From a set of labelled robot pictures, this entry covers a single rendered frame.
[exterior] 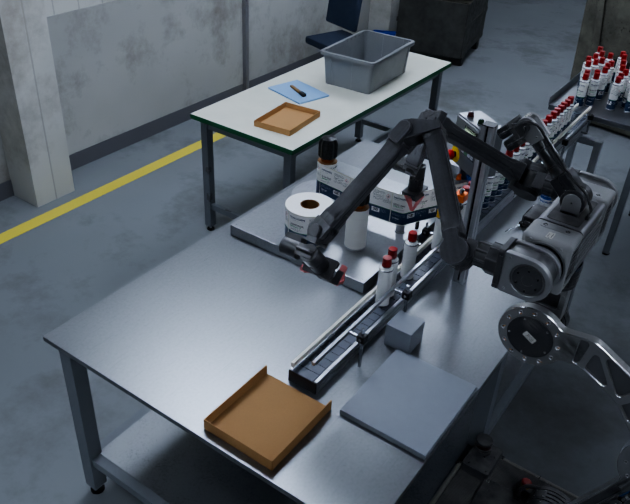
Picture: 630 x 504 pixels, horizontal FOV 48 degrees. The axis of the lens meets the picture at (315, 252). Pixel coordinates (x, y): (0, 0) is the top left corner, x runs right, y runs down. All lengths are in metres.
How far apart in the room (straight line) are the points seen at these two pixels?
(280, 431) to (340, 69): 2.96
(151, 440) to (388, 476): 1.22
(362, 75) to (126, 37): 1.87
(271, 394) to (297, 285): 0.60
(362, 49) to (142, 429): 3.15
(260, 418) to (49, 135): 3.15
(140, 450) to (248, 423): 0.87
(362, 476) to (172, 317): 0.94
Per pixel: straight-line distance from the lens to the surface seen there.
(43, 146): 4.98
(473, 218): 2.72
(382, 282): 2.54
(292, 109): 4.36
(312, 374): 2.32
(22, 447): 3.45
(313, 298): 2.71
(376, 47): 5.17
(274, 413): 2.26
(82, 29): 5.32
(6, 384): 3.75
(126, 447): 3.04
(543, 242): 1.91
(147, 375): 2.42
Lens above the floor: 2.48
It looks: 34 degrees down
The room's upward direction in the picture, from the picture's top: 3 degrees clockwise
